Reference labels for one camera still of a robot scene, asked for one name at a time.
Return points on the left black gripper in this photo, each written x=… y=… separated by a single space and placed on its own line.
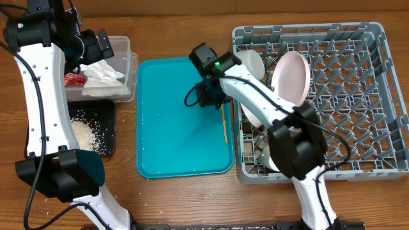
x=96 y=53

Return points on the large white plate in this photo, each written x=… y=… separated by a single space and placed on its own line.
x=291 y=78

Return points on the red wrapper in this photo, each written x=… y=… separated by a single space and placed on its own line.
x=74 y=79

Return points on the crumpled white tissue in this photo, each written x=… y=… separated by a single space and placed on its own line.
x=102 y=80

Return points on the wooden chopstick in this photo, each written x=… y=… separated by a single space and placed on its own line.
x=224 y=123

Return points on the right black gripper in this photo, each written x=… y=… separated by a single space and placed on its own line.
x=207 y=99

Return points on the black tray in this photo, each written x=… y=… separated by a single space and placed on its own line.
x=104 y=112

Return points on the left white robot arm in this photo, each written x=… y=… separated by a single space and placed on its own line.
x=47 y=43

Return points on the small white bowl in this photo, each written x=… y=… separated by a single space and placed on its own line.
x=253 y=62

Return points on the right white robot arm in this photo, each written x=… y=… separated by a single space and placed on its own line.
x=295 y=137

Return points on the small pink plate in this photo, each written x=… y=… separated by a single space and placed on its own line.
x=250 y=116

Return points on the rice pile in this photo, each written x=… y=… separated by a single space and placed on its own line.
x=88 y=132

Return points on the white paper cup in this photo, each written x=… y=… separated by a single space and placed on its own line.
x=267 y=160

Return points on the clear plastic bin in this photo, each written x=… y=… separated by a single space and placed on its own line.
x=124 y=61

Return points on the teal plastic tray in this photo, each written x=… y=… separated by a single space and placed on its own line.
x=174 y=137

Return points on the grey dish rack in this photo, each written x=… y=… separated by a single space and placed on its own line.
x=353 y=87

